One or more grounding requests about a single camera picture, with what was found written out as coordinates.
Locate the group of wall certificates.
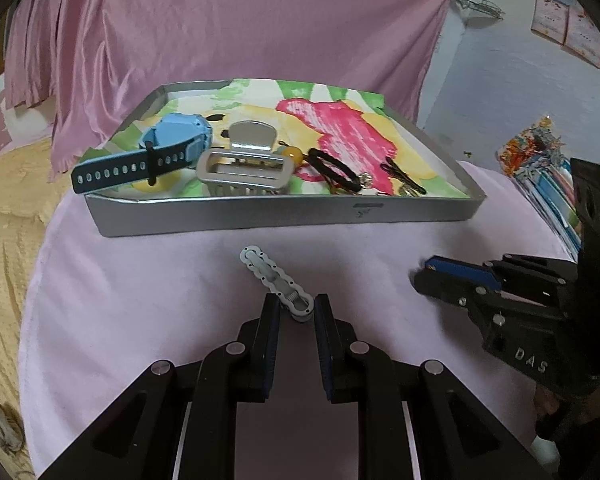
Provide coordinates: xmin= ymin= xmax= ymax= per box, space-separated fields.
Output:
xmin=530 ymin=0 xmax=600 ymax=74

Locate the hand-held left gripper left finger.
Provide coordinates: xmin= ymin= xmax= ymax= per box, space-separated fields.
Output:
xmin=40 ymin=292 xmax=283 ymax=480

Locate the pink satin window curtain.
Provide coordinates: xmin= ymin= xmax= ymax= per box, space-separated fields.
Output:
xmin=2 ymin=0 xmax=77 ymax=111

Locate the person's right hand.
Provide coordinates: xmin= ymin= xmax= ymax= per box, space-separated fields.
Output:
xmin=533 ymin=385 xmax=583 ymax=442

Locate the yellow textured bedspread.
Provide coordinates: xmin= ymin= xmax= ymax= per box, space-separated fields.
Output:
xmin=0 ymin=137 xmax=72 ymax=480

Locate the white snap hair clip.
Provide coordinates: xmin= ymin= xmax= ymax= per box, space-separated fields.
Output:
xmin=239 ymin=244 xmax=315 ymax=322

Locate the blue smartwatch with dark strap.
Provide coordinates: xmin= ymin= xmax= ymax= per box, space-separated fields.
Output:
xmin=71 ymin=113 xmax=216 ymax=195

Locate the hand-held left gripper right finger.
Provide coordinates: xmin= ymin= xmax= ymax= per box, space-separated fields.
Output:
xmin=314 ymin=294 xmax=554 ymax=480

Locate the large pink satin curtain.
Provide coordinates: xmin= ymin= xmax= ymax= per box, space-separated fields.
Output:
xmin=50 ymin=0 xmax=454 ymax=177

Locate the colourful painted paper lining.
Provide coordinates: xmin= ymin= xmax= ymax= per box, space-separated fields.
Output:
xmin=92 ymin=78 xmax=469 ymax=204

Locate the black hair tie ring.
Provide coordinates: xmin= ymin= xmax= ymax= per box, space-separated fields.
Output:
xmin=307 ymin=148 xmax=366 ymax=195

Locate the wire wall rack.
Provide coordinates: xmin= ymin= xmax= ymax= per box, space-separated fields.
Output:
xmin=452 ymin=0 xmax=504 ymax=22

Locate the grey shallow box tray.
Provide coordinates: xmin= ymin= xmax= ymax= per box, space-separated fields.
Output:
xmin=82 ymin=78 xmax=485 ymax=239

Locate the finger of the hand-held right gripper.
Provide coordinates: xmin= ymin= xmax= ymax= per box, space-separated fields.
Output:
xmin=426 ymin=254 xmax=579 ymax=307
xmin=412 ymin=270 xmax=512 ymax=332

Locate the silver hair claw clip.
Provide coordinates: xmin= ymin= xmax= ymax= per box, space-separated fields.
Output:
xmin=196 ymin=120 xmax=295 ymax=199

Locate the stack of colourful packets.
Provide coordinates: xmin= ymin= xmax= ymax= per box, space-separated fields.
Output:
xmin=497 ymin=116 xmax=584 ymax=262

